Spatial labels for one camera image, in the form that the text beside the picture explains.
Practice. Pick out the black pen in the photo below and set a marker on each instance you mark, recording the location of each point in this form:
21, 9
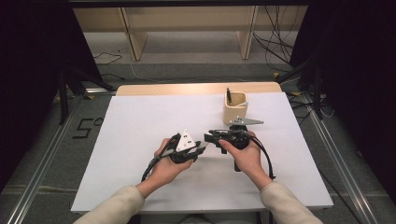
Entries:
229, 96

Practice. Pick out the person's left hand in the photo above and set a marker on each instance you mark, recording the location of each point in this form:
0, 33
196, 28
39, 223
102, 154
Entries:
166, 171

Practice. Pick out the wooden table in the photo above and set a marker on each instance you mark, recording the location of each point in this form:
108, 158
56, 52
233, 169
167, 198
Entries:
186, 88

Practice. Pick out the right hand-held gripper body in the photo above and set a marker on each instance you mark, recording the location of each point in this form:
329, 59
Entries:
236, 137

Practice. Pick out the wooden shelf frame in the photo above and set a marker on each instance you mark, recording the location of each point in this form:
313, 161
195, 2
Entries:
186, 18

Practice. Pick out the beige pen holder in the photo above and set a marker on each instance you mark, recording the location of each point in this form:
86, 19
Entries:
235, 113

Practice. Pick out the person's right hand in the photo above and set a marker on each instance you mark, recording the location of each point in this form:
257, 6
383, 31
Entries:
249, 160

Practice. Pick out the dark curtain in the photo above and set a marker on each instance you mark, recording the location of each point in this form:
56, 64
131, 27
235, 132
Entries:
28, 62
358, 77

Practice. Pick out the white table sheet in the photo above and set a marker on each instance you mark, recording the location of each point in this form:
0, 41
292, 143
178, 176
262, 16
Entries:
140, 124

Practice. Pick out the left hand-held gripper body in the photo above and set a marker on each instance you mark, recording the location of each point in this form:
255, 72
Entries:
186, 141

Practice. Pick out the aluminium floor rail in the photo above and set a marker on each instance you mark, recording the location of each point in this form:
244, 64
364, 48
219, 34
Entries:
34, 183
342, 165

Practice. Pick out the black metal stand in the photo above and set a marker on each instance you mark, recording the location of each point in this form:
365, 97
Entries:
316, 87
63, 93

